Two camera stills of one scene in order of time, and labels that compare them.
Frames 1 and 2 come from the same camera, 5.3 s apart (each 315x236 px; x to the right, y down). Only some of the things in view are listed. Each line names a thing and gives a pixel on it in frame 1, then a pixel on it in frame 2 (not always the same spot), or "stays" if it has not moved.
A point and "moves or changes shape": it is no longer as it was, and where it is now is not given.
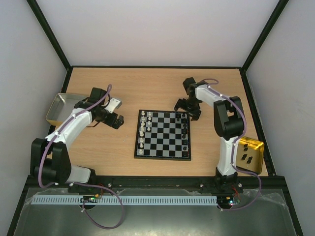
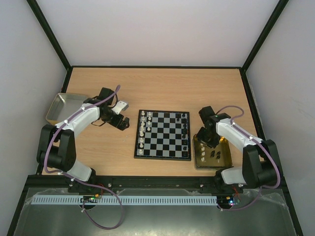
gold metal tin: [249, 155] moves or changes shape
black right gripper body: [189, 106] → [207, 137]
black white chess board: [163, 134] stays
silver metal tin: [61, 107] stays
